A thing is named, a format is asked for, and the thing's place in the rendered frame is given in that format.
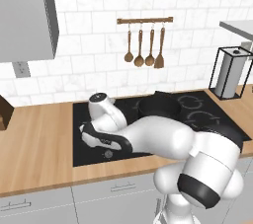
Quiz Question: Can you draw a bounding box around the black frying pan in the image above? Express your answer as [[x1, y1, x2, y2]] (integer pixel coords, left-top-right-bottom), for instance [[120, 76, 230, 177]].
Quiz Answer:
[[135, 91, 183, 120]]

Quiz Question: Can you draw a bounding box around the wooden ladle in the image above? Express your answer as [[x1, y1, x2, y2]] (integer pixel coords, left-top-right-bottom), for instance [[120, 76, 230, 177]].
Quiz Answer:
[[132, 24, 145, 68]]

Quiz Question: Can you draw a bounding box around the small wooden spoon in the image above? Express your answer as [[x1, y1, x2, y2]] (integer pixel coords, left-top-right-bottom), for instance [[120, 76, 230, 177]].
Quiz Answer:
[[124, 24, 134, 63]]

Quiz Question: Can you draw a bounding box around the wooden round spoon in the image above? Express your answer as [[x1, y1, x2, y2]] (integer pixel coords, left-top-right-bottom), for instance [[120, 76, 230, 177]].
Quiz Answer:
[[144, 24, 156, 67]]

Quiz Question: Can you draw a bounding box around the wooden spatula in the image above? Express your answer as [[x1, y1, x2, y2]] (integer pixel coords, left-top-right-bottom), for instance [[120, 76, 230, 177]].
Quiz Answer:
[[153, 23, 166, 70]]

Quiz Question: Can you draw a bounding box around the black glass hob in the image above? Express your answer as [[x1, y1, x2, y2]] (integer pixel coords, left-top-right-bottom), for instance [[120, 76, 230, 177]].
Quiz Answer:
[[72, 90, 253, 169]]

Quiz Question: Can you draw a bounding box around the grey paper towel roll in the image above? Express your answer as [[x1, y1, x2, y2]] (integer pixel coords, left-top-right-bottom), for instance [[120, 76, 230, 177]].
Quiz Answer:
[[214, 47, 247, 100]]

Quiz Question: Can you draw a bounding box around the grey drawer front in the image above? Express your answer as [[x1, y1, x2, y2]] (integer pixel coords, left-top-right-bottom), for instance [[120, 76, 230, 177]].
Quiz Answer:
[[70, 171, 166, 224], [0, 186, 79, 224]]

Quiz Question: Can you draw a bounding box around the brown wooden box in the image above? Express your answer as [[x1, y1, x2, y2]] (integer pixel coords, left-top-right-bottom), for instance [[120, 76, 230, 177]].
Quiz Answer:
[[0, 95, 16, 132]]

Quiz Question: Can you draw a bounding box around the grey cupboard door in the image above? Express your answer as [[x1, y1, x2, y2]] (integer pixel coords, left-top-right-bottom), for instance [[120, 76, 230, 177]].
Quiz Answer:
[[226, 157, 253, 224]]

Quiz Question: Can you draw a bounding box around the wooden utensil rail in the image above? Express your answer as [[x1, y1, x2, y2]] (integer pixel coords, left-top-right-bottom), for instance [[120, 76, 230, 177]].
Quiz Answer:
[[116, 16, 174, 26]]

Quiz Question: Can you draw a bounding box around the silver drawer handle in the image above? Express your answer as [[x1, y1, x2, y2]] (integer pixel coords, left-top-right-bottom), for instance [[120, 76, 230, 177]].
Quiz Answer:
[[0, 199, 33, 211], [110, 182, 137, 192]]

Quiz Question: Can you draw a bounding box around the black wire towel holder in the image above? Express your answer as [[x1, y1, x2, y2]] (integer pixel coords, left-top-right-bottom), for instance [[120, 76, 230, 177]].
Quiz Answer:
[[208, 45, 253, 101]]

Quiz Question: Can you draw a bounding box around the grey wall socket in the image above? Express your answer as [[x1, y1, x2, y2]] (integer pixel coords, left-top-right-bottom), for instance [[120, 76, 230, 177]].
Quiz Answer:
[[12, 60, 32, 79]]

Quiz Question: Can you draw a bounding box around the grey wall shelf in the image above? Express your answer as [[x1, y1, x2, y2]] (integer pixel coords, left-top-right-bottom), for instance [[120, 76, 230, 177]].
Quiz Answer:
[[218, 19, 253, 38]]

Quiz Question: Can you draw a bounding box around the grey wall cupboard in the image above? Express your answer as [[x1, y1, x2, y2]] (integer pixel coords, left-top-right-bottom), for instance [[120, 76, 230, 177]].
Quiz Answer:
[[0, 0, 60, 63]]

